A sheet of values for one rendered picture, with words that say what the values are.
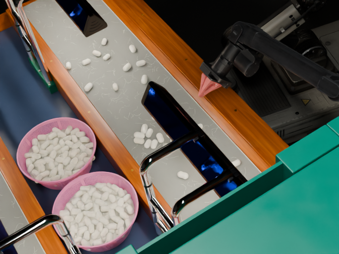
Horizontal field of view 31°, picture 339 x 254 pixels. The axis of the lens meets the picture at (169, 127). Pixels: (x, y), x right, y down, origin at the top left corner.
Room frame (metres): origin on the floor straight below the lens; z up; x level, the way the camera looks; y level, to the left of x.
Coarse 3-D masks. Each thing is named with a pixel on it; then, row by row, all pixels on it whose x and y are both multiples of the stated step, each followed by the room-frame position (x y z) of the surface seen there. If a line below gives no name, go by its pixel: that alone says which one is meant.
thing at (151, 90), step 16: (144, 96) 1.15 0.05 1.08; (160, 96) 1.11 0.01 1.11; (160, 112) 1.07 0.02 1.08; (176, 112) 1.04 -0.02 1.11; (176, 128) 1.01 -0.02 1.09; (192, 128) 0.98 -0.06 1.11; (192, 144) 0.94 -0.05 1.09; (208, 144) 0.92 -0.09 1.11; (192, 160) 0.91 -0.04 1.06; (208, 160) 0.88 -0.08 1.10; (224, 160) 0.87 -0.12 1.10; (208, 176) 0.85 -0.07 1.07; (240, 176) 0.82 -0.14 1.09; (224, 192) 0.79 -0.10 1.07
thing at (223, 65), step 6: (216, 60) 1.35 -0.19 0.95; (222, 60) 1.34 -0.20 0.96; (228, 60) 1.34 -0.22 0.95; (210, 66) 1.37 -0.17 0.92; (216, 66) 1.34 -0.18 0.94; (222, 66) 1.33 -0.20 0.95; (228, 66) 1.33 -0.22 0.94; (216, 72) 1.32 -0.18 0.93; (222, 72) 1.32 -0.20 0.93; (228, 72) 1.33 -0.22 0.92; (216, 78) 1.30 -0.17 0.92; (222, 78) 1.30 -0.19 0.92; (228, 84) 1.30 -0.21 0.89
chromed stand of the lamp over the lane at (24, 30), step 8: (8, 0) 1.77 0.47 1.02; (16, 0) 1.64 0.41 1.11; (8, 8) 1.78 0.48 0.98; (16, 8) 1.64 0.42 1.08; (16, 16) 1.74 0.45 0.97; (24, 16) 1.64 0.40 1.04; (16, 24) 1.77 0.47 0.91; (24, 24) 1.64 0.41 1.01; (24, 32) 1.78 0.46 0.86; (32, 32) 1.64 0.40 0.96; (24, 40) 1.75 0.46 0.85; (32, 40) 1.64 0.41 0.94; (32, 48) 1.64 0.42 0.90; (32, 56) 1.77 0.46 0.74; (40, 56) 1.64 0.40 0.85; (32, 64) 1.76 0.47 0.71; (40, 64) 1.64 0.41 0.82; (40, 72) 1.71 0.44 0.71; (48, 72) 1.64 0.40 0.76; (48, 80) 1.64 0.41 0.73; (48, 88) 1.62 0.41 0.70; (56, 88) 1.63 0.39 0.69
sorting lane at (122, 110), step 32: (96, 0) 2.03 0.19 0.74; (64, 32) 1.87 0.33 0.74; (128, 32) 1.80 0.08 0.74; (64, 64) 1.70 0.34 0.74; (96, 64) 1.66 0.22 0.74; (160, 64) 1.60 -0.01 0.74; (96, 96) 1.50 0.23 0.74; (128, 96) 1.47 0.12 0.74; (128, 128) 1.33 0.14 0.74; (160, 128) 1.30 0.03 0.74; (160, 160) 1.17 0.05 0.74; (160, 192) 1.05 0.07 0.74
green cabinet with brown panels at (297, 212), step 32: (320, 128) 0.40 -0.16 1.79; (288, 160) 0.37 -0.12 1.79; (320, 160) 0.36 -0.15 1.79; (256, 192) 0.35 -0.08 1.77; (288, 192) 0.33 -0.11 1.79; (320, 192) 0.32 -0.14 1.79; (192, 224) 0.32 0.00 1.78; (224, 224) 0.31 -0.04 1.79; (256, 224) 0.30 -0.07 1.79; (288, 224) 0.29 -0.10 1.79; (320, 224) 0.29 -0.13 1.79
